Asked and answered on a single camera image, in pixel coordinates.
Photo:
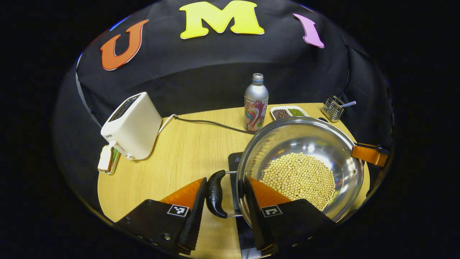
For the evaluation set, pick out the pile of soybeans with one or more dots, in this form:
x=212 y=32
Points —
x=298 y=176

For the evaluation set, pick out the white toaster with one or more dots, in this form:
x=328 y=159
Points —
x=134 y=126

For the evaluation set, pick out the white divided bean dish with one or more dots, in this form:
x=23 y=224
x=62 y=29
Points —
x=287 y=112

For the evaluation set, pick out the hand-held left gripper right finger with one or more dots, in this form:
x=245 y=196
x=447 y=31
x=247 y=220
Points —
x=257 y=216

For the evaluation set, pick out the small green plate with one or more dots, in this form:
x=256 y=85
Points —
x=115 y=160

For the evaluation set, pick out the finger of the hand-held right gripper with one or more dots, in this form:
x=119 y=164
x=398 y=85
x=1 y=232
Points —
x=370 y=155

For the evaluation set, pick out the black backdrop cloth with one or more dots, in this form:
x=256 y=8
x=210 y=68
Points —
x=201 y=64

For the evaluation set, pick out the silver drink bottle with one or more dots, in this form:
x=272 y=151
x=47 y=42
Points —
x=256 y=104

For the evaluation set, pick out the stainless steel pot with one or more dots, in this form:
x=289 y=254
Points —
x=305 y=136

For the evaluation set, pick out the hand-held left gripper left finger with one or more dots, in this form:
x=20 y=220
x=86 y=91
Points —
x=194 y=216

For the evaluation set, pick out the bread slice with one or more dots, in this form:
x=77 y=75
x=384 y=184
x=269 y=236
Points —
x=105 y=158

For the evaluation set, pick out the black induction cooktop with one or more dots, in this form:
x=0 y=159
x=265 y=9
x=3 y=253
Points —
x=234 y=162

